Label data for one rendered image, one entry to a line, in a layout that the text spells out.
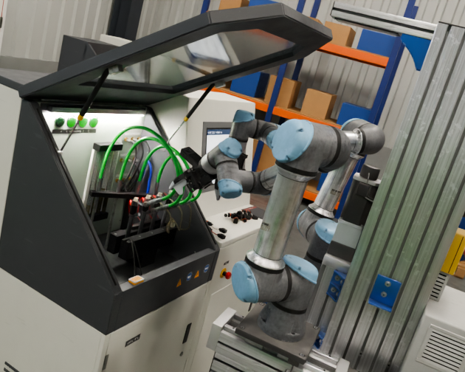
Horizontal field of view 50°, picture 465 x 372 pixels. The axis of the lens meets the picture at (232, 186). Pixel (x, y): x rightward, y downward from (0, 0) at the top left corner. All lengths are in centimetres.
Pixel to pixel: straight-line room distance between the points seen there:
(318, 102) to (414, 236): 559
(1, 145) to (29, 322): 67
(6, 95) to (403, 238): 144
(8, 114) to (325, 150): 118
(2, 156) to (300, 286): 119
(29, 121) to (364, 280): 126
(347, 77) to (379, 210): 674
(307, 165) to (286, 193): 10
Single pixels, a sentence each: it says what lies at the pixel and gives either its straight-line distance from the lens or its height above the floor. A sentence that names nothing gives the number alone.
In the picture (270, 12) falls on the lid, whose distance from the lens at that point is 148.
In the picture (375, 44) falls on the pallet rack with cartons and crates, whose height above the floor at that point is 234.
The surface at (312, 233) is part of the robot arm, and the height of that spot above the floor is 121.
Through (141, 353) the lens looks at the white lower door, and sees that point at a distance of 211.
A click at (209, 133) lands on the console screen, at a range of 247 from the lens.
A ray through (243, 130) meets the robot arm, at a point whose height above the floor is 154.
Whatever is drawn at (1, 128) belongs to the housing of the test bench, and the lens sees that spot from 204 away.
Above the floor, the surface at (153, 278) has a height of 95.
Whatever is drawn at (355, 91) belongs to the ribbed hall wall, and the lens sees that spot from 823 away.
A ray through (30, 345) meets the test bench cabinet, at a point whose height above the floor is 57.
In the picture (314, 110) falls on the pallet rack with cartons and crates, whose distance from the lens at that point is 710.
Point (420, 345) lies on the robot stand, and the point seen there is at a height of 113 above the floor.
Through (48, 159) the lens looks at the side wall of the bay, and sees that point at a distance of 185.
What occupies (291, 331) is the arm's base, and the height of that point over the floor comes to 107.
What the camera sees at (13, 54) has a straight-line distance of 697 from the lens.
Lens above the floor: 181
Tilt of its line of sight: 15 degrees down
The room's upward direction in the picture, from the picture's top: 16 degrees clockwise
